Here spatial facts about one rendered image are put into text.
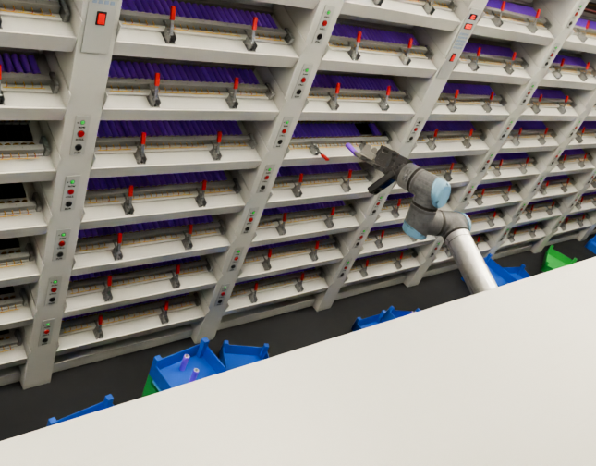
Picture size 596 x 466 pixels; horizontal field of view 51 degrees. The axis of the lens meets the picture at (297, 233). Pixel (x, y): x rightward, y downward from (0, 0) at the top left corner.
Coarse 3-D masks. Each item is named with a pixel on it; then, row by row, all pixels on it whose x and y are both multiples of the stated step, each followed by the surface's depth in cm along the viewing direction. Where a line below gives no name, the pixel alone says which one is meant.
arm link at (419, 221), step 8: (408, 208) 208; (416, 208) 204; (424, 208) 203; (408, 216) 207; (416, 216) 205; (424, 216) 204; (432, 216) 205; (440, 216) 208; (408, 224) 207; (416, 224) 205; (424, 224) 205; (432, 224) 207; (440, 224) 208; (408, 232) 208; (416, 232) 206; (424, 232) 207; (432, 232) 209
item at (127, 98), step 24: (120, 72) 172; (144, 72) 178; (168, 72) 183; (192, 72) 189; (216, 72) 194; (240, 72) 201; (264, 72) 206; (120, 96) 170; (144, 96) 175; (168, 96) 180; (192, 96) 185; (216, 96) 190; (240, 96) 196; (264, 96) 203
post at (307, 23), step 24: (336, 0) 187; (312, 24) 187; (312, 48) 194; (288, 72) 197; (312, 72) 200; (288, 96) 201; (264, 120) 210; (264, 168) 217; (264, 192) 225; (240, 216) 227; (240, 240) 235; (240, 264) 245; (216, 288) 246; (216, 312) 257; (192, 336) 264
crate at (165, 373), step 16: (176, 352) 195; (192, 352) 202; (208, 352) 202; (160, 368) 194; (176, 368) 197; (192, 368) 199; (208, 368) 202; (224, 368) 197; (160, 384) 188; (176, 384) 192
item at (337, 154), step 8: (384, 128) 261; (392, 136) 258; (376, 144) 255; (384, 144) 258; (392, 144) 259; (400, 144) 255; (288, 152) 217; (296, 152) 225; (304, 152) 228; (328, 152) 235; (336, 152) 238; (344, 152) 240; (288, 160) 222; (296, 160) 224; (304, 160) 227; (312, 160) 230; (320, 160) 233; (336, 160) 239; (344, 160) 242; (352, 160) 245; (360, 160) 249
